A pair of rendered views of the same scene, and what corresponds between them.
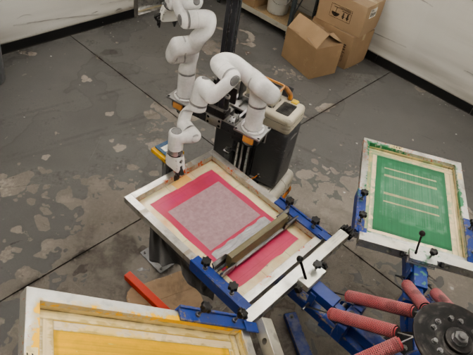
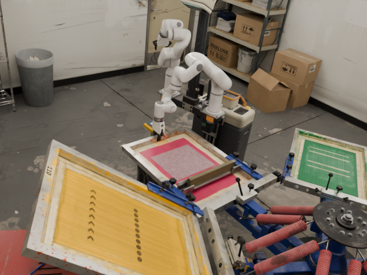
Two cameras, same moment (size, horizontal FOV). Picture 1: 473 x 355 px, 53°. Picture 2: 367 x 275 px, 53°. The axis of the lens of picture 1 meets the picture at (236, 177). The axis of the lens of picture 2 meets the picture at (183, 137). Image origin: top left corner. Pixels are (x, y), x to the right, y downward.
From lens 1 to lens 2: 0.65 m
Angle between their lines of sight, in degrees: 14
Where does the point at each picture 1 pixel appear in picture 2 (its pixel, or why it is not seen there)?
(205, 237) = (175, 173)
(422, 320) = (320, 208)
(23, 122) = (61, 126)
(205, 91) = (180, 73)
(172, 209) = (153, 156)
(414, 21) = (343, 75)
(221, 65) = (191, 58)
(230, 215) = (193, 162)
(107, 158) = (114, 151)
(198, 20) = (179, 34)
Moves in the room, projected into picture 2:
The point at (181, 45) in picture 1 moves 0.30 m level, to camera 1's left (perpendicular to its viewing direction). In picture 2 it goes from (167, 52) to (130, 45)
